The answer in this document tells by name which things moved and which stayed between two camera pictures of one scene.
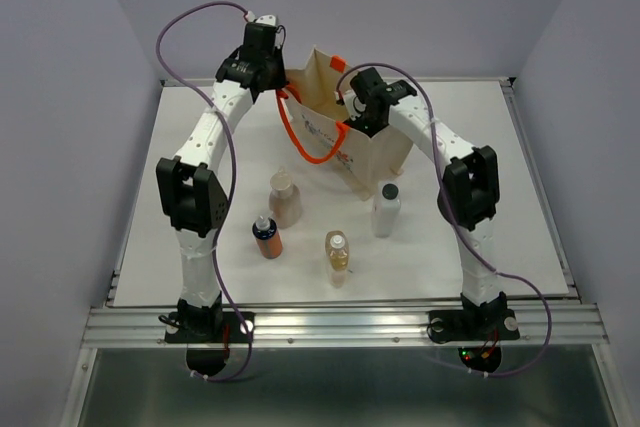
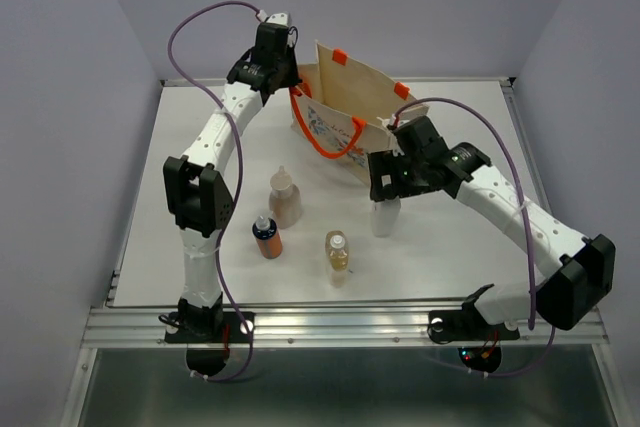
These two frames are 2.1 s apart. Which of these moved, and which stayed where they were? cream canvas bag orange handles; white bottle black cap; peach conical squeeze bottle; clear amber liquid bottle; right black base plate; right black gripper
Moved: right black gripper; cream canvas bag orange handles
Stayed: clear amber liquid bottle; right black base plate; white bottle black cap; peach conical squeeze bottle
